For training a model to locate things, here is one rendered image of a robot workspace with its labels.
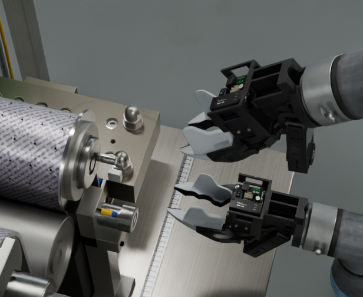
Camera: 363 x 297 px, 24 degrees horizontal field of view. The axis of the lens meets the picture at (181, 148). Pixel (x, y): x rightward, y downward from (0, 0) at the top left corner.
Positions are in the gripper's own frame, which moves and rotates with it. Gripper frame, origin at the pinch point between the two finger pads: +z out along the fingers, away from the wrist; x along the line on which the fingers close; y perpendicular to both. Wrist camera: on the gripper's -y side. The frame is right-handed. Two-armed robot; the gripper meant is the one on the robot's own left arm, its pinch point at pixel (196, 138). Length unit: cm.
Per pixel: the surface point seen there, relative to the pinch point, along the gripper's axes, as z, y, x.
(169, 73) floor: 114, -80, -110
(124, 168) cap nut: 30.1, -12.9, -9.9
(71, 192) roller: 17.5, 3.5, 7.5
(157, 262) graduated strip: 33.7, -29.6, -1.4
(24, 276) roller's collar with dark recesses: 9.8, 10.4, 25.0
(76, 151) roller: 14.6, 7.1, 3.7
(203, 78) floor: 105, -87, -111
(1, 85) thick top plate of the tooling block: 52, 3, -22
